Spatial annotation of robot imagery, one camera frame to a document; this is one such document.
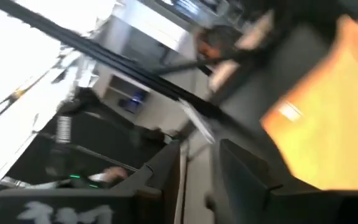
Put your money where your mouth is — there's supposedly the orange microfiber towel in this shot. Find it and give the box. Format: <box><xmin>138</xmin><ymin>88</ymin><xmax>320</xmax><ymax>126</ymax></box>
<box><xmin>261</xmin><ymin>9</ymin><xmax>358</xmax><ymax>190</ymax></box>

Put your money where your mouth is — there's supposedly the black table frame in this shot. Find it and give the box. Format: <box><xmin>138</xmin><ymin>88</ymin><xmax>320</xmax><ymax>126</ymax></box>
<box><xmin>0</xmin><ymin>0</ymin><xmax>229</xmax><ymax>119</ymax></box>

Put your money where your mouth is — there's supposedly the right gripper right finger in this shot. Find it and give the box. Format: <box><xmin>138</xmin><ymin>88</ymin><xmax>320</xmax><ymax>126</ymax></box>
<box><xmin>204</xmin><ymin>139</ymin><xmax>358</xmax><ymax>224</ymax></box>

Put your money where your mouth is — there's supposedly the silver aluminium bracket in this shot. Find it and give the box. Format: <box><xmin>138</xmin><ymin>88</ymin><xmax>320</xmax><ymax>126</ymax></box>
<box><xmin>178</xmin><ymin>99</ymin><xmax>216</xmax><ymax>144</ymax></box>

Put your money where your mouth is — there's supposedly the black keyboard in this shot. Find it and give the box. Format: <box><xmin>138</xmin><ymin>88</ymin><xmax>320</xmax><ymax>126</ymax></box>
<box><xmin>47</xmin><ymin>172</ymin><xmax>105</xmax><ymax>190</ymax></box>

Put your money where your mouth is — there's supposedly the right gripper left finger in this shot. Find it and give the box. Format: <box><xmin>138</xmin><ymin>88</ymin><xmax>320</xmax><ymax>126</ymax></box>
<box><xmin>0</xmin><ymin>141</ymin><xmax>182</xmax><ymax>224</ymax></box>

